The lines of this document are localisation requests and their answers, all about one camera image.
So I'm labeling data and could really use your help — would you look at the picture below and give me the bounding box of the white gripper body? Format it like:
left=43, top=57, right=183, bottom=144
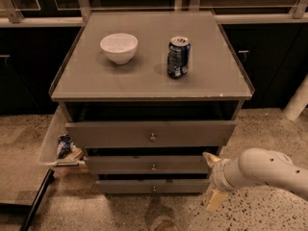
left=211, top=159, right=236, bottom=193

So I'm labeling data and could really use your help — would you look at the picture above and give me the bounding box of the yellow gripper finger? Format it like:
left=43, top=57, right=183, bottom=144
left=206, top=189, right=229, bottom=212
left=202, top=152, right=220, bottom=168

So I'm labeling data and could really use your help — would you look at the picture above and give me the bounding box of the grey drawer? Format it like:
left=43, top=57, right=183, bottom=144
left=65, top=120, right=236, bottom=148
left=84, top=156, right=210, bottom=174
left=96, top=179, right=209, bottom=194

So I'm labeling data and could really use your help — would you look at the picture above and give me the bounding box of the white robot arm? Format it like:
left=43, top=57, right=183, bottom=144
left=203, top=148, right=308, bottom=212

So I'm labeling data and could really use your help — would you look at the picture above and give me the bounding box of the grey top drawer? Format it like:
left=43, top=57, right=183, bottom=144
left=65, top=120, right=236, bottom=148

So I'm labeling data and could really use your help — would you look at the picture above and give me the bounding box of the grey bottom drawer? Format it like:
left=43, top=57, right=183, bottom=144
left=96, top=179, right=209, bottom=194

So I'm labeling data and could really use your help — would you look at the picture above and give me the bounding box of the grey drawer cabinet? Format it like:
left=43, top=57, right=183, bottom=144
left=50, top=12, right=254, bottom=182

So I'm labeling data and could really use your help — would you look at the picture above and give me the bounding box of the blue soda can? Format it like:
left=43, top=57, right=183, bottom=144
left=167, top=36, right=191, bottom=78

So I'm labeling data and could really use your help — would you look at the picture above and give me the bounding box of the white ceramic bowl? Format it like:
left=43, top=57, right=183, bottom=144
left=100, top=33, right=139, bottom=64

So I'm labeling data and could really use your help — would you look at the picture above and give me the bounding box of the blue snack bag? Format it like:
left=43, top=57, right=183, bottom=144
left=57, top=134, right=72, bottom=159

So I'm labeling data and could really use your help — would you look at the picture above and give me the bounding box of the clear plastic bin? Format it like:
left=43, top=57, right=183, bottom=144
left=39, top=107, right=88, bottom=175

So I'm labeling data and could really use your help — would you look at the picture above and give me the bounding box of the white post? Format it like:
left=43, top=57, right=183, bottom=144
left=283, top=74, right=308, bottom=121

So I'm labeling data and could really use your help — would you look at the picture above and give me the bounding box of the metal railing frame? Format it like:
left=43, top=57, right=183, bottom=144
left=0, top=0, right=308, bottom=28

